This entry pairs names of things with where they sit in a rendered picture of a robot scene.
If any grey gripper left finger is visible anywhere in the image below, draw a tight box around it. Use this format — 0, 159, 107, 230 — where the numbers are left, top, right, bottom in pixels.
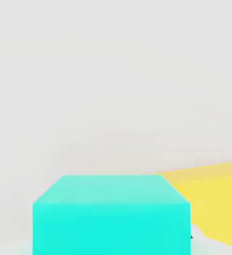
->
0, 238, 33, 255

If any large yellow box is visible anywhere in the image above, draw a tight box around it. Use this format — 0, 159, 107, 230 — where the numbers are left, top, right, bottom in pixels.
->
150, 159, 232, 251

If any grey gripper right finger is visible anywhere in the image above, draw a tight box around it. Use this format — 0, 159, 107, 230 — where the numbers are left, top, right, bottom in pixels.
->
190, 223, 232, 255

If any small cyan cube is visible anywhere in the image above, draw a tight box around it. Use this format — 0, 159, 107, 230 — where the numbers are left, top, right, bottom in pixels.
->
32, 174, 192, 255

